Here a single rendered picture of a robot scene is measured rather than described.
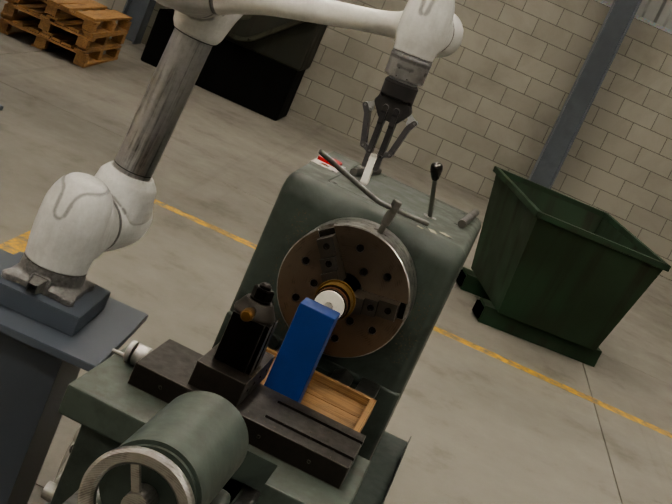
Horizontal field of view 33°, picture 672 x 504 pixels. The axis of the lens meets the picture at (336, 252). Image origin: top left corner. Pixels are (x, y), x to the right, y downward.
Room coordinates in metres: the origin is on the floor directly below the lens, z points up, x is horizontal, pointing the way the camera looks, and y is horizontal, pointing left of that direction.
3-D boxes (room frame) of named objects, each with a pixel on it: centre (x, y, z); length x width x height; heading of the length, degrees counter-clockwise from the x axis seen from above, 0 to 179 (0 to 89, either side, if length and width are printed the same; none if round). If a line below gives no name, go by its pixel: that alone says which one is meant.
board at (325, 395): (2.32, -0.03, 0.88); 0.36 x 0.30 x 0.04; 83
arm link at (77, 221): (2.57, 0.60, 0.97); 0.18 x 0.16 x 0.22; 167
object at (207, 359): (2.02, 0.09, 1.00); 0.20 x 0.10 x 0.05; 173
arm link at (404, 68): (2.46, 0.02, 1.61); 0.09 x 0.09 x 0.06
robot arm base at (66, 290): (2.54, 0.60, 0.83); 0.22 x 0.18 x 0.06; 0
